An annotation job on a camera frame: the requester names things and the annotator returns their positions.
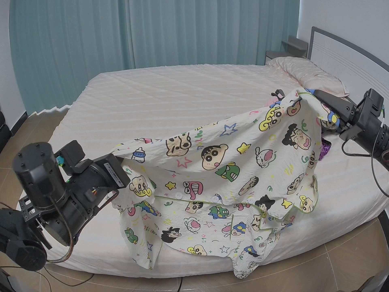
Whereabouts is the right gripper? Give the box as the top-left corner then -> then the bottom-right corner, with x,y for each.
313,89 -> 381,147

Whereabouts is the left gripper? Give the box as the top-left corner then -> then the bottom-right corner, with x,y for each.
71,155 -> 131,217

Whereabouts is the white printed pyjama top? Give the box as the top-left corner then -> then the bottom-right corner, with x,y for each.
110,88 -> 338,280

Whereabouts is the bed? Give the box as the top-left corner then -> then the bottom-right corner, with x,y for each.
46,26 -> 389,273

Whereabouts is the pale pink pillow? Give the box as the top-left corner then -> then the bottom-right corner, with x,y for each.
267,57 -> 350,98

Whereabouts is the purple satin garment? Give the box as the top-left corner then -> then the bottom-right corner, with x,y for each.
319,137 -> 332,160

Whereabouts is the grey bedside table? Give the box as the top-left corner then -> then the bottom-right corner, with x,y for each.
265,35 -> 309,64

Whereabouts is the blue-green curtain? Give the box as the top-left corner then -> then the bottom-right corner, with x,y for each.
9,0 -> 301,116

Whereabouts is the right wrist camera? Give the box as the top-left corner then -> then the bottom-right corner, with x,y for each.
356,88 -> 384,124

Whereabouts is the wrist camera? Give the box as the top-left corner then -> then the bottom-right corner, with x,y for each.
356,88 -> 384,124
59,140 -> 92,176

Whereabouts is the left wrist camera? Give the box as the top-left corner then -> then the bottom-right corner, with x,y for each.
59,140 -> 92,176

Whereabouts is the black cable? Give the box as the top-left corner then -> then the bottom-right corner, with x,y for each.
45,221 -> 76,264
341,137 -> 389,198

